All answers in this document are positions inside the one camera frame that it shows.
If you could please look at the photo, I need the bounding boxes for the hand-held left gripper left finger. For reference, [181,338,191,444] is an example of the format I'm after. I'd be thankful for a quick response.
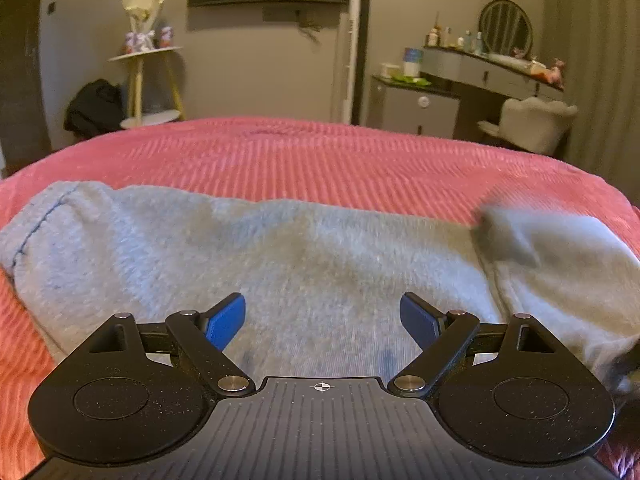
[82,292,256,396]

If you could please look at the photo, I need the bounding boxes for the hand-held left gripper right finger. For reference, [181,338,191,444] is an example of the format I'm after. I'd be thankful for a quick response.
[387,291,556,396]

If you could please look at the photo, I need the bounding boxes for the grey pants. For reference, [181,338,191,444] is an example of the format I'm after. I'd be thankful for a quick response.
[0,180,640,396]

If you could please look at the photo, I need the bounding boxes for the pink ribbed blanket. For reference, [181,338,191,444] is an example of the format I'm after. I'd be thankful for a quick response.
[0,116,640,480]

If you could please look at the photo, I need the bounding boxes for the grey bedside cabinet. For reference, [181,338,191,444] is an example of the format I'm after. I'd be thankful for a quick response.
[371,74,463,138]

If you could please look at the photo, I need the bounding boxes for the white shell-back chair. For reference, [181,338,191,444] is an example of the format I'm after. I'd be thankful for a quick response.
[477,97,579,157]

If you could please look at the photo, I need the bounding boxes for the black bag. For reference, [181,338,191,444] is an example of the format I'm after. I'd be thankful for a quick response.
[64,79,126,138]

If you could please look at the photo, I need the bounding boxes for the blue and white canister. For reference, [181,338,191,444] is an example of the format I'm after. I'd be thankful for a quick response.
[402,47,425,77]

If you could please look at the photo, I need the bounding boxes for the grey vanity desk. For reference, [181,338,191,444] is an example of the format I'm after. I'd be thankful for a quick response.
[422,45,566,106]

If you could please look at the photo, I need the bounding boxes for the white tower fan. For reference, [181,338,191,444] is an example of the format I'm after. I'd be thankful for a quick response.
[330,0,372,125]

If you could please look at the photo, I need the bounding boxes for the round white side table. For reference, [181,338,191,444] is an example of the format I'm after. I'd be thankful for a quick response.
[107,45,185,131]

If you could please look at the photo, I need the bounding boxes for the pink plush toy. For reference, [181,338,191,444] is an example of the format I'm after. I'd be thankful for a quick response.
[542,58,568,83]

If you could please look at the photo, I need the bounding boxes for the round vanity mirror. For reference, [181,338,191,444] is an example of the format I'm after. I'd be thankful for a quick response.
[478,0,534,55]

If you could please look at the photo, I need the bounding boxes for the grey curtain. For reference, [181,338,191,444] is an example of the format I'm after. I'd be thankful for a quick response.
[542,0,640,206]

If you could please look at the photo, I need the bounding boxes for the wrapped flower bouquet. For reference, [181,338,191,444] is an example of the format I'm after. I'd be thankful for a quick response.
[120,0,166,53]

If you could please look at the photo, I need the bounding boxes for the dark wooden door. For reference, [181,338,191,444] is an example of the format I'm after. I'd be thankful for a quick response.
[0,0,51,176]

